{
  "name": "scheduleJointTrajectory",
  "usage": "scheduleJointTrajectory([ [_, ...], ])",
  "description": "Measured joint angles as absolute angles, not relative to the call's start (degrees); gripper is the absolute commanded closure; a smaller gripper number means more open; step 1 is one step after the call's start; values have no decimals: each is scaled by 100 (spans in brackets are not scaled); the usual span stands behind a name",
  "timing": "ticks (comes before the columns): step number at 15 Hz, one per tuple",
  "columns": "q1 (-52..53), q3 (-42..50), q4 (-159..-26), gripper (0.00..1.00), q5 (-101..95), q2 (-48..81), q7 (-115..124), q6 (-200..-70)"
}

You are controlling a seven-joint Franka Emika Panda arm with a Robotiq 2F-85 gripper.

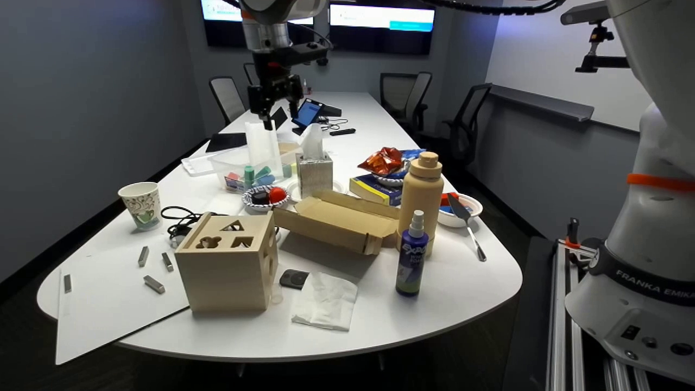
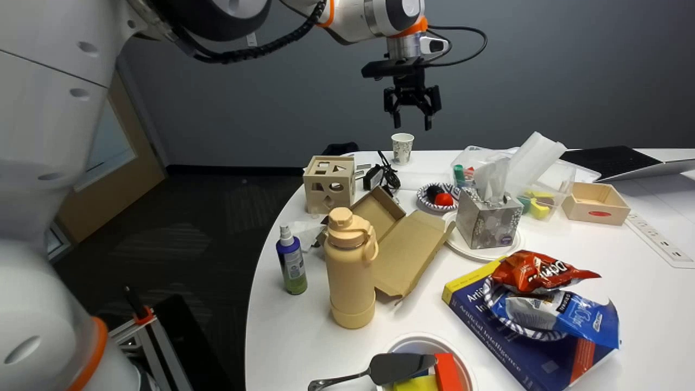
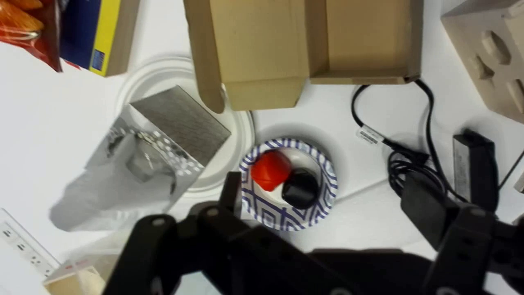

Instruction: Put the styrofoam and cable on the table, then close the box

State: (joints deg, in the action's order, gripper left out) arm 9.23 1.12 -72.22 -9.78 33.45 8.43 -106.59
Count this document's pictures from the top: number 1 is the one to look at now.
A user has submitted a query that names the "red and black clamp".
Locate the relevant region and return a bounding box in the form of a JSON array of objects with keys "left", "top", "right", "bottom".
[{"left": 566, "top": 216, "right": 585, "bottom": 250}]

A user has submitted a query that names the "wall display screen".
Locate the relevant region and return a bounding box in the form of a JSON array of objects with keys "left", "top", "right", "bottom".
[{"left": 201, "top": 0, "right": 440, "bottom": 56}]

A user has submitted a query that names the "black corrugated cable conduit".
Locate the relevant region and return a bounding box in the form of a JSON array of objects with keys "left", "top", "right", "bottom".
[{"left": 433, "top": 0, "right": 570, "bottom": 18}]

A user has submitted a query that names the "tablet with blue screen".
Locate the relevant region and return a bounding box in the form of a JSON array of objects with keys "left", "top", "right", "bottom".
[{"left": 292, "top": 99, "right": 327, "bottom": 130}]

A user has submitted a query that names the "grey wall ledge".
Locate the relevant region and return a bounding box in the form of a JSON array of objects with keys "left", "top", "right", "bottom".
[{"left": 490, "top": 82, "right": 598, "bottom": 124}]

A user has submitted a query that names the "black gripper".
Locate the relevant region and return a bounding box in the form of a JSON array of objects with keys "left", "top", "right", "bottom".
[{"left": 247, "top": 43, "right": 307, "bottom": 118}]

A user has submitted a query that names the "clear plastic container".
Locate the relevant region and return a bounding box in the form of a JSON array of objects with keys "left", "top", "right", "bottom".
[{"left": 210, "top": 119, "right": 305, "bottom": 195}]

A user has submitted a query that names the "wooden shape sorter box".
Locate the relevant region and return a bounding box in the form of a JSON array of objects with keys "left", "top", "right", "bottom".
[{"left": 174, "top": 212, "right": 281, "bottom": 318}]

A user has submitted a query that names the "white foam board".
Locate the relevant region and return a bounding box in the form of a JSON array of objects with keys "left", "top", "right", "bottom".
[{"left": 55, "top": 231, "right": 192, "bottom": 367}]

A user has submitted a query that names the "black office chair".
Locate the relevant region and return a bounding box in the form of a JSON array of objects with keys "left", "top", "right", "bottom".
[
  {"left": 242, "top": 61, "right": 264, "bottom": 89},
  {"left": 378, "top": 71, "right": 434, "bottom": 137},
  {"left": 446, "top": 82, "right": 497, "bottom": 166},
  {"left": 208, "top": 75, "right": 250, "bottom": 127}
]

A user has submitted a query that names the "blue spray bottle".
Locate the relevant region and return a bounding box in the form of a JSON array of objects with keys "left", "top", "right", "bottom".
[{"left": 394, "top": 208, "right": 430, "bottom": 298}]

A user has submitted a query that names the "grey metal spatula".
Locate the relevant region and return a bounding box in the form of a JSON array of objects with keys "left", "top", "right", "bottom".
[{"left": 448, "top": 194, "right": 490, "bottom": 266}]

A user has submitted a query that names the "grey marbled tissue box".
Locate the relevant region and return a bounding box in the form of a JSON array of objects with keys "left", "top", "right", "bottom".
[{"left": 295, "top": 124, "right": 338, "bottom": 201}]

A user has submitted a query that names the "camera on black mount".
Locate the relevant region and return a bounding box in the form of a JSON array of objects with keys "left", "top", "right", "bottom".
[{"left": 560, "top": 0, "right": 635, "bottom": 75}]

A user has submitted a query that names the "white paper napkin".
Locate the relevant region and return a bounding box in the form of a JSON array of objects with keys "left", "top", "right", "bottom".
[{"left": 292, "top": 273, "right": 360, "bottom": 336}]

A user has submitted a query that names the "white bowl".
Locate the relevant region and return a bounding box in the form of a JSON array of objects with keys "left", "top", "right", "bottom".
[{"left": 437, "top": 191, "right": 484, "bottom": 231}]

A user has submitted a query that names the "brown cardboard box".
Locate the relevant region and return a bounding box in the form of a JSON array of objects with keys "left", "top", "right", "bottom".
[{"left": 271, "top": 190, "right": 405, "bottom": 258}]

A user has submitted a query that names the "patterned paper cup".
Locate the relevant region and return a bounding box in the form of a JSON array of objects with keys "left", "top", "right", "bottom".
[{"left": 117, "top": 180, "right": 164, "bottom": 232}]

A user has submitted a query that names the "small black square pad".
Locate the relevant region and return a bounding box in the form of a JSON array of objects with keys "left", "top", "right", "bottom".
[{"left": 278, "top": 268, "right": 310, "bottom": 291}]

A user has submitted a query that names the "aluminium frame rail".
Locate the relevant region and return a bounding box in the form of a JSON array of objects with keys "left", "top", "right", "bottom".
[{"left": 544, "top": 237, "right": 654, "bottom": 391}]

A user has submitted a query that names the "tan water bottle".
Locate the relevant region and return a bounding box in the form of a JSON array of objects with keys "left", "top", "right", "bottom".
[{"left": 397, "top": 151, "right": 446, "bottom": 256}]

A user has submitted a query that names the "white paper sheet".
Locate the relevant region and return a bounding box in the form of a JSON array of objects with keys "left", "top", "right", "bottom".
[{"left": 180, "top": 155, "right": 218, "bottom": 179}]

